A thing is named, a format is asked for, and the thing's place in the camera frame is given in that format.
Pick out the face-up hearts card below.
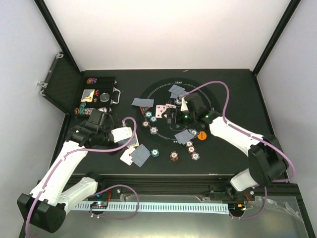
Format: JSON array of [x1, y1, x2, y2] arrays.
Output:
[[155, 105, 166, 118]]

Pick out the red triangular all-in button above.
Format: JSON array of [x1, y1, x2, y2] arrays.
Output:
[[140, 107, 150, 115]]

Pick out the red poker chip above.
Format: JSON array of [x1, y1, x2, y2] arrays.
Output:
[[142, 120, 150, 127]]

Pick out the orange round blind button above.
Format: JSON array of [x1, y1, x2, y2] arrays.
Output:
[[197, 131, 207, 141]]

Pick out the red-brown poker chip stack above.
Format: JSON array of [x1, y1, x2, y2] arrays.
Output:
[[170, 151, 178, 162]]

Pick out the teal poker chip stack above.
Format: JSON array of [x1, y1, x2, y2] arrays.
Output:
[[151, 148, 159, 157]]

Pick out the deck of playing cards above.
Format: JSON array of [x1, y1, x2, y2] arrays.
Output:
[[118, 134, 139, 148]]

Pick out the purple poker chip stack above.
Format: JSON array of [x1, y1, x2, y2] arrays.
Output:
[[191, 152, 200, 161]]

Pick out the face-down card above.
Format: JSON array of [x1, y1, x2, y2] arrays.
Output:
[[131, 144, 151, 167]]

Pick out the face-up ace card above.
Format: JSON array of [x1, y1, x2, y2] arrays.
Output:
[[120, 147, 135, 166]]

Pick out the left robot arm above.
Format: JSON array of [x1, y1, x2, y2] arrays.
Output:
[[17, 110, 137, 238]]

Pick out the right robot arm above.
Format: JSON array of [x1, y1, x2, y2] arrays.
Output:
[[162, 93, 291, 200]]

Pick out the round black poker mat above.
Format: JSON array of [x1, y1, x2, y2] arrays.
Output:
[[137, 78, 220, 150]]

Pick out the loose blue-white chips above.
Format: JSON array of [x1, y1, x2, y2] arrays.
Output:
[[98, 107, 107, 113]]

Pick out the clear dealer button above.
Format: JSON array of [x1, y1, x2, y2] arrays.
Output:
[[100, 93, 110, 102]]

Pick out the purple chips in case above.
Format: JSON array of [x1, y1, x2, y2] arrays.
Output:
[[87, 78, 98, 84]]

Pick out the card box in case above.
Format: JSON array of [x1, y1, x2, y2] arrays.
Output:
[[80, 89, 95, 103]]

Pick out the chips row in case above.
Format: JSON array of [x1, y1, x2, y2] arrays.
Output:
[[74, 103, 95, 116]]

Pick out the light blue slotted strip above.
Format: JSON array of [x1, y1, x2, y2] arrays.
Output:
[[73, 201, 229, 215]]

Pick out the black poker chip case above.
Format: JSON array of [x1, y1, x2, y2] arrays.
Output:
[[37, 52, 121, 117]]

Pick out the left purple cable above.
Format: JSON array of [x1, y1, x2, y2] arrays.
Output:
[[24, 117, 139, 238]]

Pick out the purple cable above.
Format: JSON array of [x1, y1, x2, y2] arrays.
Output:
[[24, 117, 139, 238], [178, 80, 297, 220]]

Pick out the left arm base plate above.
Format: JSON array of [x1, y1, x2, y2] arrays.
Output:
[[88, 186, 122, 200]]

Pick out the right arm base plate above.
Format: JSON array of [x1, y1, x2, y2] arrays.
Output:
[[209, 183, 255, 201]]

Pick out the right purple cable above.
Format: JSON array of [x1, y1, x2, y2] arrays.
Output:
[[178, 80, 297, 220]]

